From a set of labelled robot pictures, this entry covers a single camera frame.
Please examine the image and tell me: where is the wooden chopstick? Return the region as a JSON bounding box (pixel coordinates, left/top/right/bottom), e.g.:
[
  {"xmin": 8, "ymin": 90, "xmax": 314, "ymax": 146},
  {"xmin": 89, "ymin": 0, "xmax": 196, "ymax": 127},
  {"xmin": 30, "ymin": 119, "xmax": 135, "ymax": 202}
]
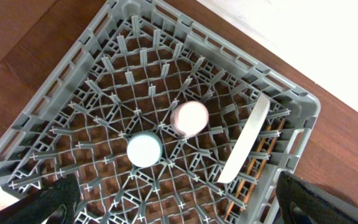
[
  {"xmin": 245, "ymin": 118, "xmax": 286, "ymax": 205},
  {"xmin": 224, "ymin": 138, "xmax": 269, "ymax": 223}
]

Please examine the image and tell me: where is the pink plastic cup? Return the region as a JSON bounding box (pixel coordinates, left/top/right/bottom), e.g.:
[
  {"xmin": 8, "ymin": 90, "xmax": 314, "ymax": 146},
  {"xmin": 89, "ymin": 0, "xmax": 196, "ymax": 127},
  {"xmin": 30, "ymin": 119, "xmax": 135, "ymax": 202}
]
[{"xmin": 170, "ymin": 101, "xmax": 209, "ymax": 138}]

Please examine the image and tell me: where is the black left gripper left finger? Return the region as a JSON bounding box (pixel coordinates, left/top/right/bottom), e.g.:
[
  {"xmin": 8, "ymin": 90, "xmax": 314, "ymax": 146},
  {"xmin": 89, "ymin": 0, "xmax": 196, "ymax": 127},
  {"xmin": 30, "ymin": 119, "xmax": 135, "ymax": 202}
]
[{"xmin": 0, "ymin": 174, "xmax": 81, "ymax": 223}]

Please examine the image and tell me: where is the light blue plastic cup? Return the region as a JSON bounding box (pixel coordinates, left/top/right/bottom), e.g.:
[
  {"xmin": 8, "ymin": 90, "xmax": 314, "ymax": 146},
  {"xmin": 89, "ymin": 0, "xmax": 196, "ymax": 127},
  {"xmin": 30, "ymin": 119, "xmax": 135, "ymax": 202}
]
[{"xmin": 127, "ymin": 131, "xmax": 162, "ymax": 168}]

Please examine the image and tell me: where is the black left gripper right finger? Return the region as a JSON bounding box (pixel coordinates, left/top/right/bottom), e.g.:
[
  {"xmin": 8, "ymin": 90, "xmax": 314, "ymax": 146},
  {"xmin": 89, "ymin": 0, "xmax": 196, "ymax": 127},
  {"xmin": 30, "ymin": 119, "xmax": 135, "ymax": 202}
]
[{"xmin": 275, "ymin": 171, "xmax": 358, "ymax": 224}]

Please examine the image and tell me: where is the grey round plate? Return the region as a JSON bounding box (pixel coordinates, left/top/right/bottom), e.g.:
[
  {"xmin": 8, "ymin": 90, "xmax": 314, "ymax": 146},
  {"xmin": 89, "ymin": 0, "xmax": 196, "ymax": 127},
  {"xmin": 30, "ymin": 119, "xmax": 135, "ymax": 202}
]
[{"xmin": 218, "ymin": 94, "xmax": 270, "ymax": 184}]

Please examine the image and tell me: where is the grey plastic dishwasher rack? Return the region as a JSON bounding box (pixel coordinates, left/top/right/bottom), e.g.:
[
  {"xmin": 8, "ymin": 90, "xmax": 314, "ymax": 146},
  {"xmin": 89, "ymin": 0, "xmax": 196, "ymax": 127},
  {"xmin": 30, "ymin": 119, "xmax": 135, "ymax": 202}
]
[{"xmin": 0, "ymin": 1, "xmax": 321, "ymax": 223}]

